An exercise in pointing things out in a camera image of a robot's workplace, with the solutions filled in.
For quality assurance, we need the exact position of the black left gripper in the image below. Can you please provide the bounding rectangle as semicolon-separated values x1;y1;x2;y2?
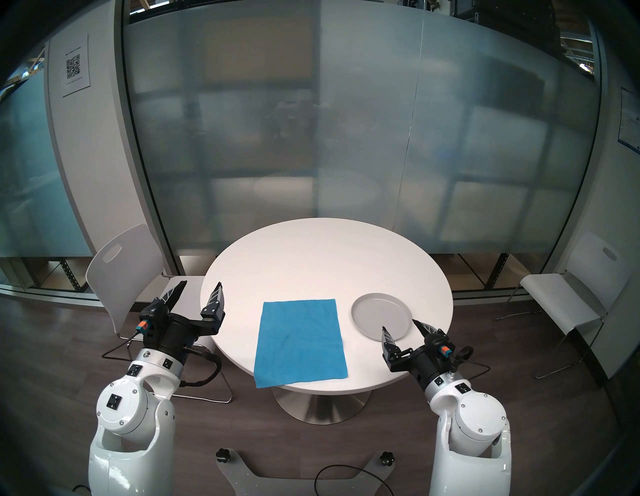
140;280;226;365

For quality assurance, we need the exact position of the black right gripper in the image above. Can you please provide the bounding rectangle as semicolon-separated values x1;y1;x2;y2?
381;320;454;396

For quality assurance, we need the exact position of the blue cloth napkin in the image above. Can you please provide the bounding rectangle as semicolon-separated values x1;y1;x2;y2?
253;298;349;389

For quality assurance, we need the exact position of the grey round plate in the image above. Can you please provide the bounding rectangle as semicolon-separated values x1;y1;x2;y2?
350;293;415;343

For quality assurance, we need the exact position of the white plastic chair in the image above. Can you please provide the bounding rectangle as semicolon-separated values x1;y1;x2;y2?
496;231;632;388
85;223;233;403

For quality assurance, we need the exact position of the black shelving upright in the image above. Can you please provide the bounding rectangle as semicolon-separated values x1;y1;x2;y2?
58;256;85;292
491;252;512;292

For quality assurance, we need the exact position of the white QR code sign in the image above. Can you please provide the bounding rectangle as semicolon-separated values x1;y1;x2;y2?
61;33;91;98

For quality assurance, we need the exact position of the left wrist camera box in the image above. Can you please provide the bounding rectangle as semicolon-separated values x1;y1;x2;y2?
136;306;160;337

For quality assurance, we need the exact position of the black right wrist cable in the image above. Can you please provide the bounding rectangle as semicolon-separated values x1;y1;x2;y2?
447;346;475;374

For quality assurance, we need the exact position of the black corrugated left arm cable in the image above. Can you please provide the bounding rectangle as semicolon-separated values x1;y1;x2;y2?
177;345;224;388

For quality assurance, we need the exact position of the steel table pedestal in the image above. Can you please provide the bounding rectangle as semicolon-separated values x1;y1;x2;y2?
271;384;373;426

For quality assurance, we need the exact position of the grey metal robot base plate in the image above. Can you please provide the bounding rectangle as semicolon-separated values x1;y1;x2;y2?
216;450;396;496

